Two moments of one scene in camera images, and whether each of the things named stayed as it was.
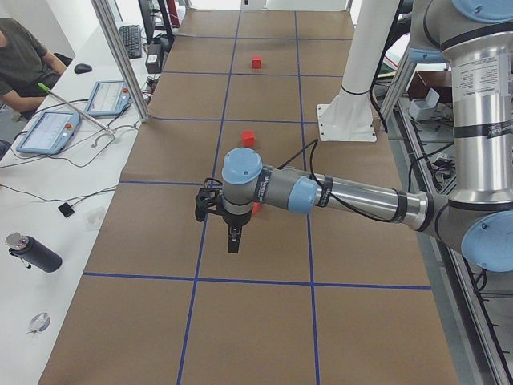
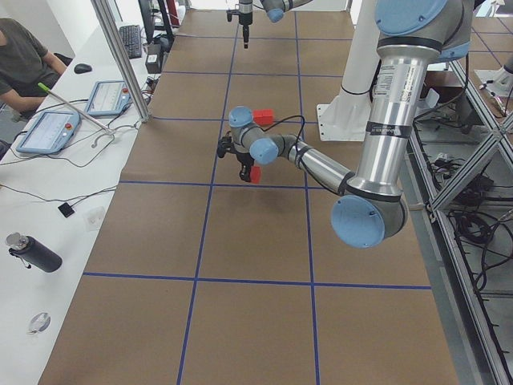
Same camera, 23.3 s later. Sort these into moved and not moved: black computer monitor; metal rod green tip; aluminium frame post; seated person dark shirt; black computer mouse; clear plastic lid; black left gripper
Moved: black left gripper
Not moved: black computer monitor; black computer mouse; seated person dark shirt; aluminium frame post; clear plastic lid; metal rod green tip
